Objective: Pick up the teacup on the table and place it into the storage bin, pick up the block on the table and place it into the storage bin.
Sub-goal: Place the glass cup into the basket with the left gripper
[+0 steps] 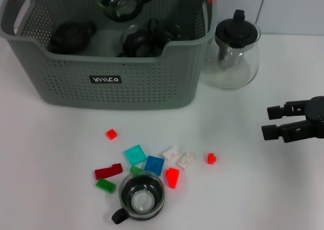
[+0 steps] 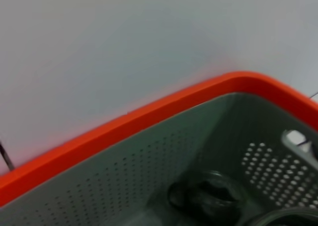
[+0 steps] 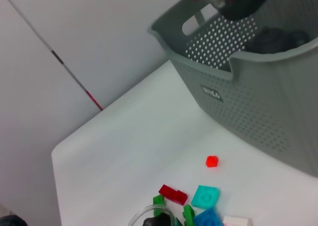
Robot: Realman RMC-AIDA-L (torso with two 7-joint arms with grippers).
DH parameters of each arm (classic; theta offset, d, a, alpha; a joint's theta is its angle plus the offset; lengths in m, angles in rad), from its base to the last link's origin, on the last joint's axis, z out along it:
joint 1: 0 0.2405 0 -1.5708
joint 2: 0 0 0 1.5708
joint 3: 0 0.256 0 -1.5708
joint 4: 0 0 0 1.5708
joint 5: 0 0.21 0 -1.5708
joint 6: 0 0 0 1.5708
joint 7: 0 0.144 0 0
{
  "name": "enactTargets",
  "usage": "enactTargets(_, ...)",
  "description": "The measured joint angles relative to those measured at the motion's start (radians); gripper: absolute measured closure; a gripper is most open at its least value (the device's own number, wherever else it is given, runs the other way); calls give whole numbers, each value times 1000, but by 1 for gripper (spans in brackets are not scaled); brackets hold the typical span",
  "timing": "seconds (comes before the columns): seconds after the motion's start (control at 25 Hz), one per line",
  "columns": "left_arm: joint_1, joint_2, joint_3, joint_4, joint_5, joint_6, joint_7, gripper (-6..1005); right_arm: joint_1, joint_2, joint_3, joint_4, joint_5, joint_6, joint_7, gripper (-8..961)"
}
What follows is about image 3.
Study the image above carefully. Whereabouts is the small red toy block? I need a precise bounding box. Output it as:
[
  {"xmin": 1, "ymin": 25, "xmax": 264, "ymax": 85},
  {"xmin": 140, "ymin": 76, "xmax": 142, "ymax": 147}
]
[{"xmin": 205, "ymin": 155, "xmax": 220, "ymax": 168}]

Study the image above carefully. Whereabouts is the grey-green perforated storage bin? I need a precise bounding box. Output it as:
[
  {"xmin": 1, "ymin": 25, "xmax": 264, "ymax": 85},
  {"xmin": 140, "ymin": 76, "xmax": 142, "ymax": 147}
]
[{"xmin": 148, "ymin": 0, "xmax": 318, "ymax": 178}]

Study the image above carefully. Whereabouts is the white toy brick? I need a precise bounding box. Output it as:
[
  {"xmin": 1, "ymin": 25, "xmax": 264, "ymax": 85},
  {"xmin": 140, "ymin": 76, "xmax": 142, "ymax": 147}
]
[{"xmin": 223, "ymin": 215, "xmax": 250, "ymax": 226}]

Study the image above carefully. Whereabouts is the translucent green toy brick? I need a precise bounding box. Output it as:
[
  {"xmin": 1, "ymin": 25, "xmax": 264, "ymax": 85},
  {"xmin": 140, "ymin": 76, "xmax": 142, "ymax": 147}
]
[{"xmin": 183, "ymin": 204, "xmax": 196, "ymax": 226}]

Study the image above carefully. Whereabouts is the glass teacup with black sleeve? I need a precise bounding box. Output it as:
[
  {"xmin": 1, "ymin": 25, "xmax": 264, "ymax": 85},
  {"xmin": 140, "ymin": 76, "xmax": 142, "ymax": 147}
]
[{"xmin": 127, "ymin": 204, "xmax": 184, "ymax": 226}]

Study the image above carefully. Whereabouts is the teal square toy plate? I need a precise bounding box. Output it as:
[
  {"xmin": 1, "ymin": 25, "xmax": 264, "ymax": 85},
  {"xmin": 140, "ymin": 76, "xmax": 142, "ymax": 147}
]
[{"xmin": 190, "ymin": 185, "xmax": 221, "ymax": 209}]

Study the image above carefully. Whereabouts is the red flat toy brick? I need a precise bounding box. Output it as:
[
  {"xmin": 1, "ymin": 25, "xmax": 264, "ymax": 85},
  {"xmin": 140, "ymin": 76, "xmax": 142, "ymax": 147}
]
[{"xmin": 158, "ymin": 184, "xmax": 188, "ymax": 205}]

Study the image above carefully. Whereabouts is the blue square toy plate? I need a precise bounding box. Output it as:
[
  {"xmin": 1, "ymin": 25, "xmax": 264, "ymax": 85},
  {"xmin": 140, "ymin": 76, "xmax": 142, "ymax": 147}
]
[{"xmin": 193, "ymin": 207, "xmax": 224, "ymax": 226}]

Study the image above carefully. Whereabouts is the dark clay teapot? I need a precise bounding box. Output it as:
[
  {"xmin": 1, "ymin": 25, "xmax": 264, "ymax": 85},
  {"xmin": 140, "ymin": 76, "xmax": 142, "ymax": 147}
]
[{"xmin": 244, "ymin": 26, "xmax": 311, "ymax": 54}]

